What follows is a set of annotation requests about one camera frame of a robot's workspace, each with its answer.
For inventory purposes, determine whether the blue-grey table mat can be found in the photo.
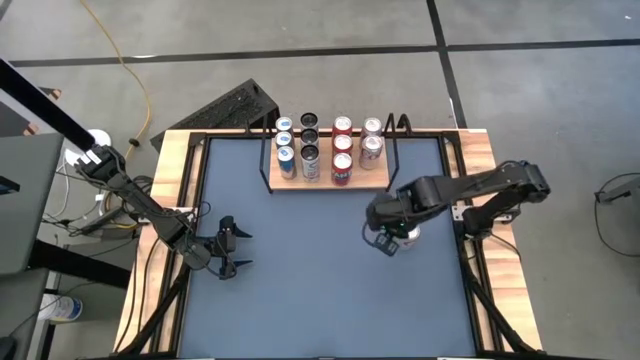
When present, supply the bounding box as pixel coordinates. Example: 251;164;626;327
178;137;476;359

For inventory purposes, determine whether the grey cabinet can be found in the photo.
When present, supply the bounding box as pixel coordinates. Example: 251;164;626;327
0;132;65;276

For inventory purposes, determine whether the black pole white base stand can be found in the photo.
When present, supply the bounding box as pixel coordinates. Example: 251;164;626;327
0;57;112;170

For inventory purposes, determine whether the black metal shelf side frame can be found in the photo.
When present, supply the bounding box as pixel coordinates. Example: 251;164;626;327
257;115;276;195
383;112;414;193

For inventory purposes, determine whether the white blue plastic container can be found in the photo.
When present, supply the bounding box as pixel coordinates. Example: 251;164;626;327
37;293;84;324

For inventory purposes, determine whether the red Fanta strawberry can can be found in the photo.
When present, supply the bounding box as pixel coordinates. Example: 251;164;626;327
332;115;354;137
331;151;355;187
332;133;355;155

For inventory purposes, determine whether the black metal table frame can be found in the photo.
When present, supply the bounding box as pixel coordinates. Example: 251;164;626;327
119;130;536;360

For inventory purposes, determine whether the silver Diet Coke can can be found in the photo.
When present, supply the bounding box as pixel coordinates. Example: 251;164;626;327
397;225;423;252
358;134;385;171
361;116;384;138

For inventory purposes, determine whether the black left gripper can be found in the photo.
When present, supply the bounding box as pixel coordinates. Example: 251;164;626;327
199;214;255;281

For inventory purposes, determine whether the black perforated metal crate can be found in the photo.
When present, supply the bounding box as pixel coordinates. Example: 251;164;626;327
148;78;280;153

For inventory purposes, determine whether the yellow cable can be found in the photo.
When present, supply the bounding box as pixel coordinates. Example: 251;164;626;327
79;0;152;161

